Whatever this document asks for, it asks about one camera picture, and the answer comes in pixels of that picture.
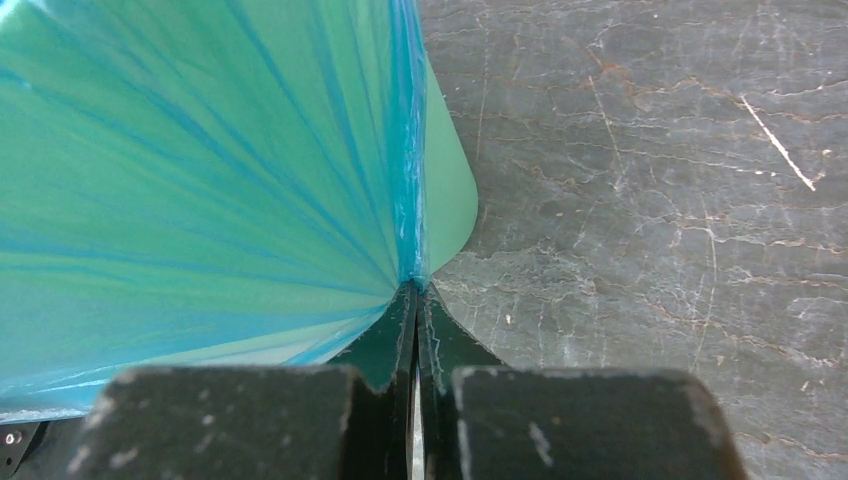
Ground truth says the blue plastic trash bag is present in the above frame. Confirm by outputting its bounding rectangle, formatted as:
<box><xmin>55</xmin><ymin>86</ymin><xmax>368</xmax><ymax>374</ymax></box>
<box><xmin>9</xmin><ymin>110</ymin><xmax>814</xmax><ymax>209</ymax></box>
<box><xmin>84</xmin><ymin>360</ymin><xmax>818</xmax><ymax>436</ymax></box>
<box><xmin>0</xmin><ymin>0</ymin><xmax>433</xmax><ymax>425</ymax></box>

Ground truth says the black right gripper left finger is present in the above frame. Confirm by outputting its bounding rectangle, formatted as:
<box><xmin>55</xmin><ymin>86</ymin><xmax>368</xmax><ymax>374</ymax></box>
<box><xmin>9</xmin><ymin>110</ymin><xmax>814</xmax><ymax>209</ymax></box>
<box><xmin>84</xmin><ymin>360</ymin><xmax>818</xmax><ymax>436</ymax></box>
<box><xmin>66</xmin><ymin>283</ymin><xmax>418</xmax><ymax>479</ymax></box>

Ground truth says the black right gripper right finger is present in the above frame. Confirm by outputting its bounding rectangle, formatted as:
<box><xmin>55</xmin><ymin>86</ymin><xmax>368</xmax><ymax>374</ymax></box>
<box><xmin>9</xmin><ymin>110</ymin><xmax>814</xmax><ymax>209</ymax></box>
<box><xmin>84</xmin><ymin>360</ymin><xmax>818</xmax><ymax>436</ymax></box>
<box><xmin>416</xmin><ymin>286</ymin><xmax>747</xmax><ymax>479</ymax></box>

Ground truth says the green plastic trash bin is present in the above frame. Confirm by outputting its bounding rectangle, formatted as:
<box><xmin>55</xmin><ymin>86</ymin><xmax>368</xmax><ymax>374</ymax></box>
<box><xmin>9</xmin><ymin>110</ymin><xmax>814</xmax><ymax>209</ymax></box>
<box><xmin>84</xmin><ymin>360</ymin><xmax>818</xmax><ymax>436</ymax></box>
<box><xmin>0</xmin><ymin>0</ymin><xmax>480</xmax><ymax>425</ymax></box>

